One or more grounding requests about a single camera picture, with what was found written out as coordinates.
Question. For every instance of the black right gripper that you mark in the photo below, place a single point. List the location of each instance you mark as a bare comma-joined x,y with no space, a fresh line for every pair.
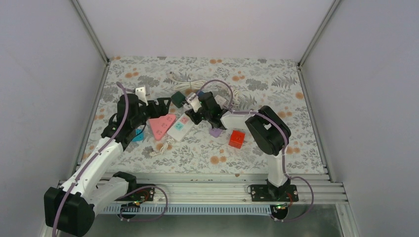
191,114

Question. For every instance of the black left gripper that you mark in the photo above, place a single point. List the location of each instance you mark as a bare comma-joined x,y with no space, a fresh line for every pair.
163,110

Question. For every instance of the white multicolour power strip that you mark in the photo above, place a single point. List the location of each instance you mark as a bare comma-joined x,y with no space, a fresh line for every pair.
180,128

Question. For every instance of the dark green cube adapter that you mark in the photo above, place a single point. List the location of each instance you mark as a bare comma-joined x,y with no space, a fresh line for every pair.
178,99

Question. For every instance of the red cube socket adapter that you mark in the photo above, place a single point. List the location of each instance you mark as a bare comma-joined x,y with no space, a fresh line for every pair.
236,139

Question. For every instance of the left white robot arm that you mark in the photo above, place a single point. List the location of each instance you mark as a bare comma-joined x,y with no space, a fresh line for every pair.
73,206

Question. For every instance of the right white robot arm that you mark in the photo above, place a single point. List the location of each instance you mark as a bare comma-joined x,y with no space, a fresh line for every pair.
269,132

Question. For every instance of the pink triangular power strip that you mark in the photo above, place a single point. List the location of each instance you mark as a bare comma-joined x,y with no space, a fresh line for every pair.
161,125

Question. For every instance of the purple power strip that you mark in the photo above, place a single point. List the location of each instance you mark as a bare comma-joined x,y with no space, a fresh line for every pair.
215,132

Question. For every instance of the floral patterned table mat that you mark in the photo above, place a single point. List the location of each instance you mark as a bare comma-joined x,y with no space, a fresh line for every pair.
256,82

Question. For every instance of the cyan small socket adapter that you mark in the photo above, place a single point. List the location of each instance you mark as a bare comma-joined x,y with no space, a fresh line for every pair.
139,136

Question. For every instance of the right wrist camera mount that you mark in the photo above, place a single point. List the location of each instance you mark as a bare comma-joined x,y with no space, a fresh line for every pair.
192,102

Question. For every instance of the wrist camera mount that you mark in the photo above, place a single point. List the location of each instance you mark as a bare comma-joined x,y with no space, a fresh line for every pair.
192,102
141,93

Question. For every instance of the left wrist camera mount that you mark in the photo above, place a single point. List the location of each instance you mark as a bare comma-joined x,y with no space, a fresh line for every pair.
141,93

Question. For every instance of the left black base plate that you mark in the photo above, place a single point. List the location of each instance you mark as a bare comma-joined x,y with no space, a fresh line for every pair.
143,192

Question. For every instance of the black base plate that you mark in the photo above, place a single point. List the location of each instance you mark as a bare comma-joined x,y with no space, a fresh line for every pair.
265,193
143,192

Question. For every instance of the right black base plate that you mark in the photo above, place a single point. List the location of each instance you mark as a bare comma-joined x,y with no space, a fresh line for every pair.
265,193

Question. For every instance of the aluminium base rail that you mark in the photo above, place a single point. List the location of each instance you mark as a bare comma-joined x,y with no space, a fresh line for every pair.
312,189

